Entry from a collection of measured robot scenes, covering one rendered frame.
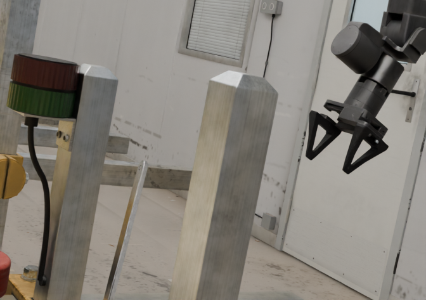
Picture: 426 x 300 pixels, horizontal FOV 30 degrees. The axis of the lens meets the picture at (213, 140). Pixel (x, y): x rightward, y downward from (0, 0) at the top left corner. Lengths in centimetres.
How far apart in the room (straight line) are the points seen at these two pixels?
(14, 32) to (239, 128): 50
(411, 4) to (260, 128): 83
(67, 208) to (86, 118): 9
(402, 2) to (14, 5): 66
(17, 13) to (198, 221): 50
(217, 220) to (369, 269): 372
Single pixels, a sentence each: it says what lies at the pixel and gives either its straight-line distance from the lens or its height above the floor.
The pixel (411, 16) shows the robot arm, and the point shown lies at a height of 125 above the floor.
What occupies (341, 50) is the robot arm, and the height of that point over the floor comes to 117.
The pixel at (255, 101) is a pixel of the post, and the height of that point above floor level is 112.
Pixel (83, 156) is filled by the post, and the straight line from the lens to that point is 75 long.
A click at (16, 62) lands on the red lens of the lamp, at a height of 110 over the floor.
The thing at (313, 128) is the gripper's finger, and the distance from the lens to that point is 134.
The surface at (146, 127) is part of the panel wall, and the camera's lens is 634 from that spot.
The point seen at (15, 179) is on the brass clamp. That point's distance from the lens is 98.
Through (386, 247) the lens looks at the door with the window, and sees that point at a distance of 415.
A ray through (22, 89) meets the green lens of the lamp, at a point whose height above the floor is 108.
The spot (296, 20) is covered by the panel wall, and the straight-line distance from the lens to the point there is 488.
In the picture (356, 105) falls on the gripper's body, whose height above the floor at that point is 109.
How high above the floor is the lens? 115
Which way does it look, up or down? 7 degrees down
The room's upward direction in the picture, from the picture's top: 11 degrees clockwise
